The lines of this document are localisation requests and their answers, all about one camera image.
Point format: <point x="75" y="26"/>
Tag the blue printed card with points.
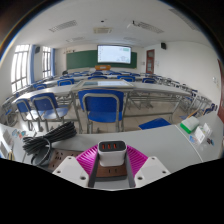
<point x="192" y="139"/>

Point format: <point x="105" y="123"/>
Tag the green chalkboard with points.
<point x="81" y="59"/>

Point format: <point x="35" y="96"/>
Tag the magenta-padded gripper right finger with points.
<point x="151" y="168"/>

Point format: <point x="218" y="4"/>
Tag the red-brown door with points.
<point x="221" y="93"/>

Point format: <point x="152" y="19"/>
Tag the group of grey desks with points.
<point x="56" y="89"/>

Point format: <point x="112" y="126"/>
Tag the white green flat pack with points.
<point x="190" y="125"/>

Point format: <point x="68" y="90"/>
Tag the colourful small cards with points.
<point x="18" y="134"/>

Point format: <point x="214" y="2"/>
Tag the projection screen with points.
<point x="114" y="54"/>

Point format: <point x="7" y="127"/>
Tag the black wall speaker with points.
<point x="163" y="46"/>
<point x="37" y="50"/>

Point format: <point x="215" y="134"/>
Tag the small white box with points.
<point x="207" y="129"/>
<point x="200" y="135"/>

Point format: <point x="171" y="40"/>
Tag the group of blue chairs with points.
<point x="65" y="82"/>

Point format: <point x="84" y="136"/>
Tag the grey desk with framed top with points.
<point x="103" y="84"/>

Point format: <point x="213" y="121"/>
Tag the brown black power strip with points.
<point x="65" y="156"/>

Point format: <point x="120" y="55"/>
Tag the large window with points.
<point x="20" y="68"/>

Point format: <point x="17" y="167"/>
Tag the blue chair seat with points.
<point x="154" y="123"/>

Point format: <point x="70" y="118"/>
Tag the ceiling projector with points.
<point x="133" y="24"/>

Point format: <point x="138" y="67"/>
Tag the white charger block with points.
<point x="111" y="156"/>

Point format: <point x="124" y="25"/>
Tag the group of ceiling lights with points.
<point x="63" y="25"/>

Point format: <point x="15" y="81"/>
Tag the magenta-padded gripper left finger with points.
<point x="71" y="168"/>

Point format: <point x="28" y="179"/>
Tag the brown classroom door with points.
<point x="150" y="61"/>

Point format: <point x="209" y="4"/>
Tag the small dark items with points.
<point x="210" y="141"/>

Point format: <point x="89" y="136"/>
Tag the ceiling air vent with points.
<point x="102" y="30"/>

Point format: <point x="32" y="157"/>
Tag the narrow window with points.
<point x="46" y="61"/>

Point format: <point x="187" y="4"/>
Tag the blue metal-framed chair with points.
<point x="101" y="106"/>
<point x="46" y="105"/>
<point x="24" y="108"/>

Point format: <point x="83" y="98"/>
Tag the orange lectern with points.
<point x="102" y="67"/>

